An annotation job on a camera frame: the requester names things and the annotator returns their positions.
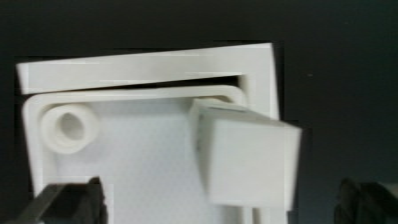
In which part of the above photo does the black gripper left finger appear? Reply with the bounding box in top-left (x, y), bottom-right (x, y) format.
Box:
top-left (14, 177), bottom-right (108, 224)

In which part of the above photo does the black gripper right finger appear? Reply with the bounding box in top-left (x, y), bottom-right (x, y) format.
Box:
top-left (333, 179), bottom-right (398, 224)

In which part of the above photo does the white desk tabletop panel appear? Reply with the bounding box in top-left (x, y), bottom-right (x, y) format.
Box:
top-left (23, 85), bottom-right (245, 224)

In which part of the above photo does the white desk leg with tag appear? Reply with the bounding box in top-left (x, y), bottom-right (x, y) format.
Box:
top-left (190, 99), bottom-right (301, 224)

